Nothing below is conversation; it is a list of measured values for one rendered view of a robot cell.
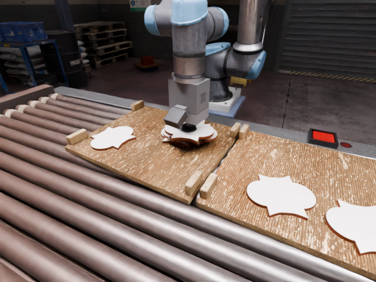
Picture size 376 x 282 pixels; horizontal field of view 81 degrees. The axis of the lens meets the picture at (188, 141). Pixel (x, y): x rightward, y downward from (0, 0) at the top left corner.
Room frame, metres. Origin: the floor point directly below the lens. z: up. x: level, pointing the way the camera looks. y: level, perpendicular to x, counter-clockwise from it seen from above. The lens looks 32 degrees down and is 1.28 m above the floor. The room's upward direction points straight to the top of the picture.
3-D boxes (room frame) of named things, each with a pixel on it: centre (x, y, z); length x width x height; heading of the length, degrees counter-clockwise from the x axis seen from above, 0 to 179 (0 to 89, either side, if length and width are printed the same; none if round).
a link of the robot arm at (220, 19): (0.63, -0.04, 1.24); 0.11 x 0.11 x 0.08; 60
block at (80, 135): (0.55, 0.33, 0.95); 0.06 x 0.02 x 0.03; 150
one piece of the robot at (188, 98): (0.52, 0.01, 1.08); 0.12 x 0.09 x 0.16; 146
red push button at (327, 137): (0.59, -0.42, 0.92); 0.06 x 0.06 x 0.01; 65
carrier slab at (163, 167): (0.57, 0.09, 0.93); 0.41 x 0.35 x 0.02; 60
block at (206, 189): (0.35, -0.05, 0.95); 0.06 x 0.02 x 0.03; 152
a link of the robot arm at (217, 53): (1.02, -0.13, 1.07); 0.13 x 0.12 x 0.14; 60
